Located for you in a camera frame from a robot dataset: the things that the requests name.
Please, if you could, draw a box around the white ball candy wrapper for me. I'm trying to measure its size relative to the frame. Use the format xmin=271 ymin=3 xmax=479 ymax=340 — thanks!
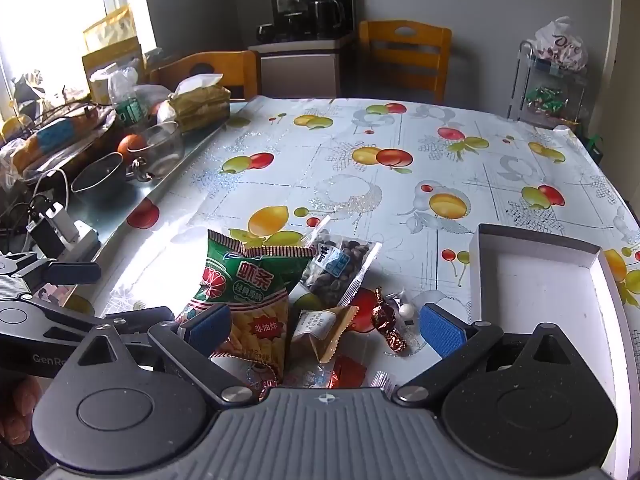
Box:
xmin=385 ymin=290 xmax=425 ymax=356

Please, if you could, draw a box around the brown foil candy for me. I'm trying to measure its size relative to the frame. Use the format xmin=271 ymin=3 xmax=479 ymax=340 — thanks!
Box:
xmin=371 ymin=287 xmax=408 ymax=354

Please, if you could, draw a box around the green prawn cracker bag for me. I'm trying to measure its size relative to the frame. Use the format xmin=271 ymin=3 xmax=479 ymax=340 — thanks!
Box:
xmin=178 ymin=230 xmax=314 ymax=386

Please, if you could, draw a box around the red foil stick packet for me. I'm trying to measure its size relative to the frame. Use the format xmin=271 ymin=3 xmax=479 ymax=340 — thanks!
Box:
xmin=300 ymin=356 xmax=367 ymax=389

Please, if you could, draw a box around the tan nut snack packet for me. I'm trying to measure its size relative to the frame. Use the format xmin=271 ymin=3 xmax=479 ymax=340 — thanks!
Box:
xmin=290 ymin=306 xmax=359 ymax=364

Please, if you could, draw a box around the clear melon seed packet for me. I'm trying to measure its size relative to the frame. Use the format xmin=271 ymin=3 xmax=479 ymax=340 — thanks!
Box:
xmin=300 ymin=216 xmax=382 ymax=308

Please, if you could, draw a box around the person's left hand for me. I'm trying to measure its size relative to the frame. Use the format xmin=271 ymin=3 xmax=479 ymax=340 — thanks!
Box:
xmin=1 ymin=376 xmax=42 ymax=445

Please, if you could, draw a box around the white power adapter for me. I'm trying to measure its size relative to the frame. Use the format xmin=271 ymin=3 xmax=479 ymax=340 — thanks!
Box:
xmin=26 ymin=203 xmax=101 ymax=262

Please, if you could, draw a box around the white cardboard box tray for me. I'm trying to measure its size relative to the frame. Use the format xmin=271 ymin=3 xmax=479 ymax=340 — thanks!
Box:
xmin=468 ymin=223 xmax=639 ymax=479

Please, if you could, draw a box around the dark round bowl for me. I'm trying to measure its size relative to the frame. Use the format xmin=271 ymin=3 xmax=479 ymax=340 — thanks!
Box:
xmin=70 ymin=152 xmax=126 ymax=205

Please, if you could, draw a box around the bread in tray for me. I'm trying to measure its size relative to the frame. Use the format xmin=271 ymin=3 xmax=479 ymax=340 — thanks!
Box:
xmin=12 ymin=105 xmax=100 ymax=174

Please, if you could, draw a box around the orange fruit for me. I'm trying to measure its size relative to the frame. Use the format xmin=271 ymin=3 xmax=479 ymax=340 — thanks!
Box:
xmin=117 ymin=133 xmax=148 ymax=165

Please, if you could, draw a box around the glass bowl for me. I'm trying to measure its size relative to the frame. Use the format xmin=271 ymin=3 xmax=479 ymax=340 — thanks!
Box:
xmin=128 ymin=122 xmax=184 ymax=183

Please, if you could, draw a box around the fruit pattern tablecloth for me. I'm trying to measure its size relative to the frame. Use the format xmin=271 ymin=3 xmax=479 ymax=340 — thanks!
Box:
xmin=74 ymin=95 xmax=640 ymax=480

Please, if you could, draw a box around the yellow tissue pack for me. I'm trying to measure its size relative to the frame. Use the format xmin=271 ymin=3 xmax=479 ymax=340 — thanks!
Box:
xmin=168 ymin=74 xmax=231 ymax=132

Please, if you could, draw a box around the brown paper bag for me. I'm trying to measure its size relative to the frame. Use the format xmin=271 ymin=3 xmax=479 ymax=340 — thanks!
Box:
xmin=81 ymin=4 xmax=145 ymax=104

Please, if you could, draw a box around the green candy bag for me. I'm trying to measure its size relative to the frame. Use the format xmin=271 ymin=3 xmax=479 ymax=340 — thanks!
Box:
xmin=525 ymin=86 xmax=568 ymax=117

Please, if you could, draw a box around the left wooden chair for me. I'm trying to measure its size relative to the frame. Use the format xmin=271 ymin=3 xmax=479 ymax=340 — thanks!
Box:
xmin=149 ymin=50 xmax=260 ymax=101

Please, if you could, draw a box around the wooden chair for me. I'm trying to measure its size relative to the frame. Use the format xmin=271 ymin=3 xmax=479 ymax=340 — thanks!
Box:
xmin=358 ymin=20 xmax=452 ymax=104
xmin=149 ymin=50 xmax=260 ymax=101

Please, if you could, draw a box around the far wooden chair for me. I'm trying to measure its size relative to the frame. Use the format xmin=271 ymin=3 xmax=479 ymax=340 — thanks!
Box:
xmin=358 ymin=20 xmax=452 ymax=104

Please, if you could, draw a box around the grey cabinet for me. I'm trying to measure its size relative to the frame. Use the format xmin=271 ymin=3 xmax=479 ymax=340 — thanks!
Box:
xmin=250 ymin=34 xmax=358 ymax=99

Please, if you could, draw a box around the white plastic bag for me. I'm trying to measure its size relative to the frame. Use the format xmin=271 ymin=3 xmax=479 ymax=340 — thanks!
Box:
xmin=532 ymin=16 xmax=588 ymax=72

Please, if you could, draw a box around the black coffee machine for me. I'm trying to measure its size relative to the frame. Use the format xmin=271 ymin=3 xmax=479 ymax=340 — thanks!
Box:
xmin=256 ymin=0 xmax=356 ymax=44

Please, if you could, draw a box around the metal wire shelf cart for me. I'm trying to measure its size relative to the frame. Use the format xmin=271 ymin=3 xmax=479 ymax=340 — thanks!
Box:
xmin=506 ymin=40 xmax=589 ymax=130

